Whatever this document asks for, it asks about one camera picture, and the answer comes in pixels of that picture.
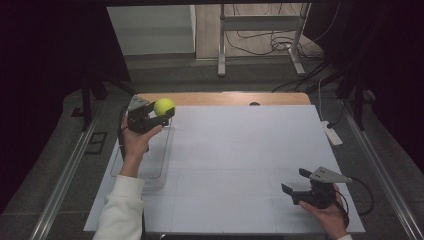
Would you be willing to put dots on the wooden table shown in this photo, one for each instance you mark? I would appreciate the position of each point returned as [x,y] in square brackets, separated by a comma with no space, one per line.
[216,99]

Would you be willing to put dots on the yellow tennis ball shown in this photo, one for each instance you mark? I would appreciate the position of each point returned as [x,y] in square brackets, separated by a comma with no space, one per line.
[164,106]

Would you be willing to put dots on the white table board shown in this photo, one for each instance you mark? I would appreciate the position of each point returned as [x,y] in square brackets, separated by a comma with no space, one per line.
[233,173]

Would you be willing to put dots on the small dark table knob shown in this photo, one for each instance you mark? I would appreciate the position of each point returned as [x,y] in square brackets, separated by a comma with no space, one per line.
[254,103]

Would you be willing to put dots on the grey metal stand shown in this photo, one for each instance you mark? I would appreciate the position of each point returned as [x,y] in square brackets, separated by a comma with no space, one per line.
[260,23]

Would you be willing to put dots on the black stand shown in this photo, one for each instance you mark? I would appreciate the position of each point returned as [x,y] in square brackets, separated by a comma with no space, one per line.
[88,96]
[358,100]

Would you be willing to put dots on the person's right hand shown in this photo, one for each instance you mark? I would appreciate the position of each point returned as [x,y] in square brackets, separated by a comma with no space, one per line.
[328,218]

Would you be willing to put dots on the aluminium rail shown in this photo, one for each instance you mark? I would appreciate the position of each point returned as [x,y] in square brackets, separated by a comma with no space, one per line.
[383,173]
[63,180]

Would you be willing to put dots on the person's left hand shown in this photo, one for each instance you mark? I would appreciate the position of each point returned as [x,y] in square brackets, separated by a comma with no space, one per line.
[136,143]

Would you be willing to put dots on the clear plastic container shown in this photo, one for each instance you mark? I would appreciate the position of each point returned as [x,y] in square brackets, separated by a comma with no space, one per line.
[160,156]

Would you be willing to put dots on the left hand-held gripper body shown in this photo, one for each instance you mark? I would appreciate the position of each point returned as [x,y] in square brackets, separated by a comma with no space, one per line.
[140,120]

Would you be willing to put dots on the white power strip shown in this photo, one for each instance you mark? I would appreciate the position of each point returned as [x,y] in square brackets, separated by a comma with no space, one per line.
[332,133]

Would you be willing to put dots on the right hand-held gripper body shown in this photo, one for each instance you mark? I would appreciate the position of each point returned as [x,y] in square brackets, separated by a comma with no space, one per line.
[316,196]

